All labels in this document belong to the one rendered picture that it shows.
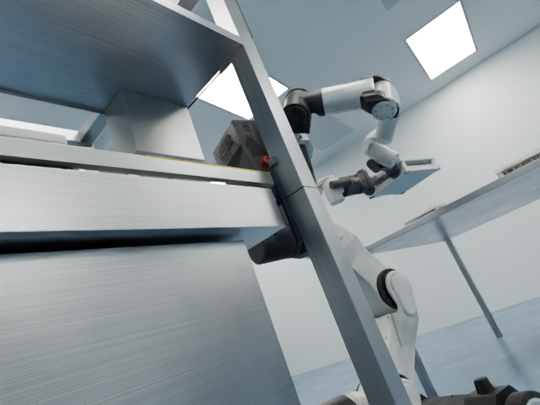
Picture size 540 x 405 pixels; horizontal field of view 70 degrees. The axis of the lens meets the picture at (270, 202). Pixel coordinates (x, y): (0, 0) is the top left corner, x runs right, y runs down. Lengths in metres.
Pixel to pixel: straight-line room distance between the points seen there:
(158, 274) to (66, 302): 0.15
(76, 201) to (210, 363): 0.33
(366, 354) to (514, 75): 5.30
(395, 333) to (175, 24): 1.11
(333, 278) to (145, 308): 0.41
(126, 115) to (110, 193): 0.48
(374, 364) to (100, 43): 0.92
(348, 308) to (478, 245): 4.78
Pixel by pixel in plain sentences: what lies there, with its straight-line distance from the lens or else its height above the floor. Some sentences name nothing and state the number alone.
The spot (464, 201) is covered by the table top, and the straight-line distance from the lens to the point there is 2.11.
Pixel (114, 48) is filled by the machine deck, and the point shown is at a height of 1.30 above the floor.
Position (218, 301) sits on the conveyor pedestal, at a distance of 0.72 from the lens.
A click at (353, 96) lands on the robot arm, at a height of 1.15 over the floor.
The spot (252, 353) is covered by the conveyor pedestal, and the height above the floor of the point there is 0.55.
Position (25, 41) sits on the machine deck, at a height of 1.30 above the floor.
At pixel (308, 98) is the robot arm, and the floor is 1.21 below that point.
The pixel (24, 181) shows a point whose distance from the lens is 0.61.
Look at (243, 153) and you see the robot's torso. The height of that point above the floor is 1.14.
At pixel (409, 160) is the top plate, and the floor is 1.05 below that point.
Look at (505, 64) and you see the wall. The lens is 5.99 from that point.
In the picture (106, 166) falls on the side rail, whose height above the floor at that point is 0.89.
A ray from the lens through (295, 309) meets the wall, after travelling 6.56.
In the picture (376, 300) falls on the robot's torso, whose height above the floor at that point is 0.57.
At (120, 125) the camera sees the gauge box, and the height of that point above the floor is 1.21.
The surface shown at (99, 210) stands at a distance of 0.62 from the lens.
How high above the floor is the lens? 0.55
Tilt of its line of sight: 19 degrees up
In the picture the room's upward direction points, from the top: 21 degrees counter-clockwise
